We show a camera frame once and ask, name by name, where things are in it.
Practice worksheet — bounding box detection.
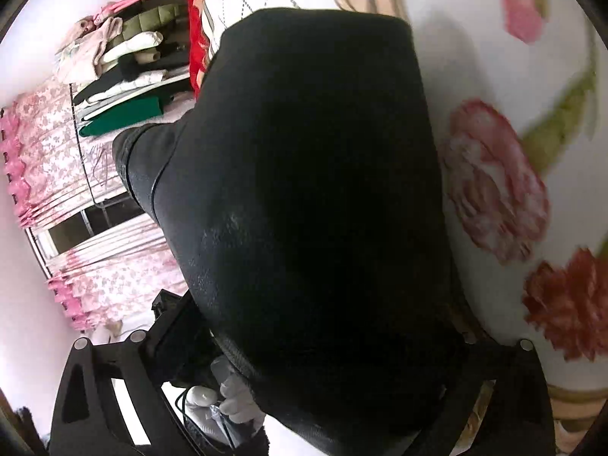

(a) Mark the pink floral curtain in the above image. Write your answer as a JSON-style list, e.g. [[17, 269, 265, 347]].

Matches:
[[0, 76, 130, 230], [47, 228, 192, 334]]

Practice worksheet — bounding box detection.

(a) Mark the white puffer jacket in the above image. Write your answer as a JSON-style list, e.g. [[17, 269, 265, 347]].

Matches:
[[97, 31, 165, 65]]

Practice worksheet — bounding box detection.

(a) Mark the hot pink garment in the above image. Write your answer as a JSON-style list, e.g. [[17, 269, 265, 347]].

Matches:
[[92, 0, 153, 25]]

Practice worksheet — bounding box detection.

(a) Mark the pale pink garment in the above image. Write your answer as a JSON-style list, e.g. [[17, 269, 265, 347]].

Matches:
[[54, 16, 125, 84]]

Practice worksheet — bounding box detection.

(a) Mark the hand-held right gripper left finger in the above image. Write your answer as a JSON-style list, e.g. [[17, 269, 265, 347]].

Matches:
[[49, 289, 220, 456]]

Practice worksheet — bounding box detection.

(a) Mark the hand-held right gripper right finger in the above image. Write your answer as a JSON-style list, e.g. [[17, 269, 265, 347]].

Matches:
[[418, 332, 556, 456]]

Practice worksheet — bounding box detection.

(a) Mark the person's left hand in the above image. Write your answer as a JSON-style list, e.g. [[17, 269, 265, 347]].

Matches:
[[184, 357, 267, 442]]

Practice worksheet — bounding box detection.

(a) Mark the metal clothes rack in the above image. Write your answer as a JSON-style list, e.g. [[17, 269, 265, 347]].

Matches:
[[69, 81, 105, 211]]

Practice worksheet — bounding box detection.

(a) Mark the hanging green garment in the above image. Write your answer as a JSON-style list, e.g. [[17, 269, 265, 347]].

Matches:
[[78, 95, 165, 138]]

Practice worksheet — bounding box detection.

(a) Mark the black cable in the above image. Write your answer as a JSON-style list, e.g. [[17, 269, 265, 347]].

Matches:
[[175, 387, 238, 450]]

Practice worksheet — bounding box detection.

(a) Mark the olive puffer jacket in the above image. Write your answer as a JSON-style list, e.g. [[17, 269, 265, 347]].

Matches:
[[121, 2, 191, 41]]

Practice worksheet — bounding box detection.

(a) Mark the black leather jacket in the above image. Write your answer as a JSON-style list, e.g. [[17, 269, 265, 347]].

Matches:
[[113, 7, 480, 456]]

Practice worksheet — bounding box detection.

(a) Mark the red floral blanket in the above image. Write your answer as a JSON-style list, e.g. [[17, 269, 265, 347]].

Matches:
[[183, 0, 608, 456]]

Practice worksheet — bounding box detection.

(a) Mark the hanging white jacket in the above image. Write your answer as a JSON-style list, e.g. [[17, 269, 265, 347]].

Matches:
[[73, 69, 191, 106]]

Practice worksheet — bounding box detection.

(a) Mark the window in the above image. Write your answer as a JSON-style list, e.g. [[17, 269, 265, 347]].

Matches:
[[28, 197, 158, 277]]

